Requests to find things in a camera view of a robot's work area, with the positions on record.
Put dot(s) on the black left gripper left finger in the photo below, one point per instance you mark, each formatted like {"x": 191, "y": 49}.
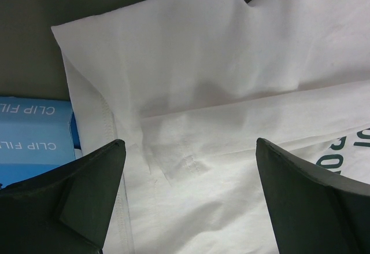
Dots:
{"x": 65, "y": 210}

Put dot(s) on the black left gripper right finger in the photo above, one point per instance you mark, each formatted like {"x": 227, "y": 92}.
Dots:
{"x": 312, "y": 210}

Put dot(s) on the white and green t shirt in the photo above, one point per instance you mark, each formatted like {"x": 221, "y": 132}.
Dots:
{"x": 190, "y": 85}

